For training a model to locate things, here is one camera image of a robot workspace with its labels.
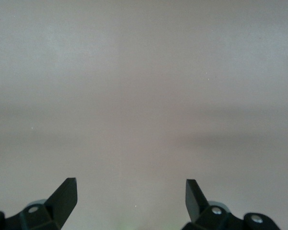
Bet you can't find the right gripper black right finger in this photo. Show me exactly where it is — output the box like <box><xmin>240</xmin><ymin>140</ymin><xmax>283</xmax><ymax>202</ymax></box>
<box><xmin>182</xmin><ymin>179</ymin><xmax>281</xmax><ymax>230</ymax></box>

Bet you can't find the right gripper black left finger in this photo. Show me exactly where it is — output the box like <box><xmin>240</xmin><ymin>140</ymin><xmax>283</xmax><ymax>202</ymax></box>
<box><xmin>0</xmin><ymin>177</ymin><xmax>78</xmax><ymax>230</ymax></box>

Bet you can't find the brown table mat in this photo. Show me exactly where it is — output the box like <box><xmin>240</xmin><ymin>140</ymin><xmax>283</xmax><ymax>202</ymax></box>
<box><xmin>0</xmin><ymin>0</ymin><xmax>288</xmax><ymax>230</ymax></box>

